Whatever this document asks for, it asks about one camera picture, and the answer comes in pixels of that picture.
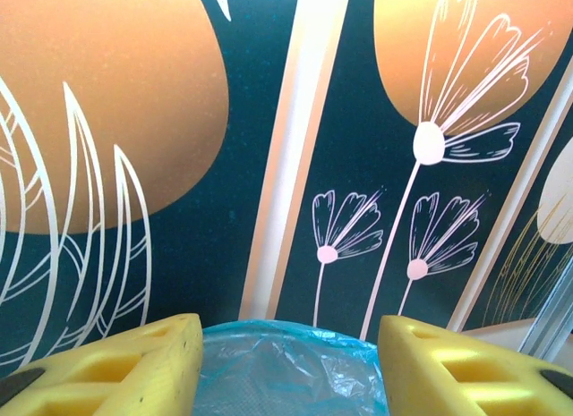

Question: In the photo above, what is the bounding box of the blue plastic bin liner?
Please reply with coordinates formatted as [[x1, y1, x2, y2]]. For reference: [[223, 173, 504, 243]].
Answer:
[[192, 318, 389, 416]]

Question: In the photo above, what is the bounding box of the aluminium frame post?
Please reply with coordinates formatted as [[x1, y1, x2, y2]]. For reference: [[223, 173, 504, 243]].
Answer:
[[518, 250, 573, 368]]

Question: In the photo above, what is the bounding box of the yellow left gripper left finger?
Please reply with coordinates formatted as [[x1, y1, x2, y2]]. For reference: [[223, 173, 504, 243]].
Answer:
[[0, 312, 205, 416]]

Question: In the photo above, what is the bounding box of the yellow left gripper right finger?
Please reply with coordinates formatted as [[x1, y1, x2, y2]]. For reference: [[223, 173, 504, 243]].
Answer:
[[379, 313, 573, 416]]

